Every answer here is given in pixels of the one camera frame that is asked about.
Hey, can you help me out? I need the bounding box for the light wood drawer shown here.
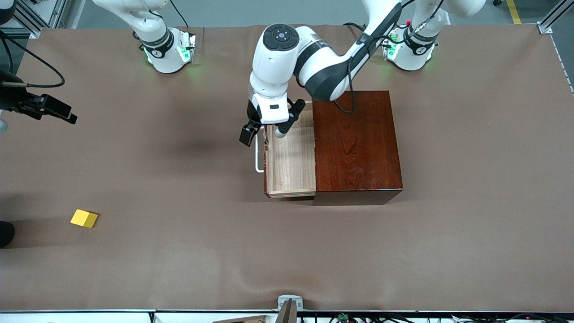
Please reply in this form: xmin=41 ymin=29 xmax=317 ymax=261
xmin=255 ymin=100 xmax=317 ymax=199

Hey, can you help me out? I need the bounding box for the yellow block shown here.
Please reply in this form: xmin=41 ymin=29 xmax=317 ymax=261
xmin=70 ymin=209 xmax=99 ymax=228

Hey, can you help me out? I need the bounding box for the dark red-brown wooden cabinet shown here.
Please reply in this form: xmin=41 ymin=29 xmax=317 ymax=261
xmin=312 ymin=90 xmax=404 ymax=206

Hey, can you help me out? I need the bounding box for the black round object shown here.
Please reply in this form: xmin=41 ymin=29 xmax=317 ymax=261
xmin=0 ymin=221 xmax=16 ymax=248

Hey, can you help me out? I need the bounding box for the metal table clamp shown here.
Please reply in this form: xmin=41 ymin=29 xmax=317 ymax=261
xmin=276 ymin=294 xmax=304 ymax=323

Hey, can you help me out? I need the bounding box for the brown board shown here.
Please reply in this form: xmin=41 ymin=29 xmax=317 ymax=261
xmin=213 ymin=315 xmax=266 ymax=323

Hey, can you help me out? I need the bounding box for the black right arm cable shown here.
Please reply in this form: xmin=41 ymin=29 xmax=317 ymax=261
xmin=0 ymin=31 xmax=66 ymax=88

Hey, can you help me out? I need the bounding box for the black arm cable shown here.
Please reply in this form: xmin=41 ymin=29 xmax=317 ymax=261
xmin=333 ymin=0 xmax=444 ymax=114
xmin=0 ymin=31 xmax=66 ymax=88

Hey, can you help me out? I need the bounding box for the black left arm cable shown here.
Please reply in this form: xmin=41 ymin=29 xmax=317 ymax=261
xmin=333 ymin=0 xmax=444 ymax=114

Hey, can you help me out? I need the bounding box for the black right base cable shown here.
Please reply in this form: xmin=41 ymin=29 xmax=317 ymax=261
xmin=168 ymin=0 xmax=189 ymax=28

